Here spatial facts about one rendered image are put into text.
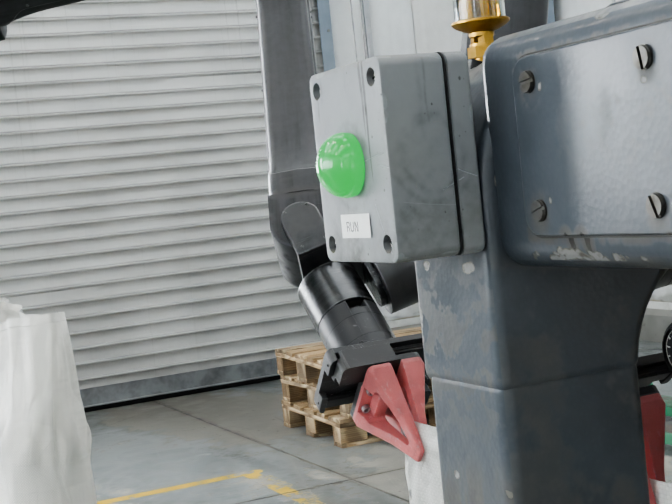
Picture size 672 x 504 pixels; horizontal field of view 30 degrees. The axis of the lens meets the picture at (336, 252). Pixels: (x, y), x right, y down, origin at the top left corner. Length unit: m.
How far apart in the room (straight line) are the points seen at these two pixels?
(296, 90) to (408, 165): 0.71
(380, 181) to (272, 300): 8.06
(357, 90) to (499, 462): 0.18
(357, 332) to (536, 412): 0.48
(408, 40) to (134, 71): 2.08
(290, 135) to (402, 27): 8.01
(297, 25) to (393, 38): 7.86
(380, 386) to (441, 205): 0.47
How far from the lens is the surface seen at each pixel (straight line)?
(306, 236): 1.11
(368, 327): 1.05
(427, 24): 9.31
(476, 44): 0.62
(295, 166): 1.17
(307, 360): 6.37
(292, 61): 1.27
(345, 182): 0.56
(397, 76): 0.54
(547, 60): 0.52
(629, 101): 0.48
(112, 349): 8.27
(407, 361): 1.02
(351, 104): 0.57
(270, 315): 8.60
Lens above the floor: 1.28
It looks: 3 degrees down
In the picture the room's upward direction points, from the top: 6 degrees counter-clockwise
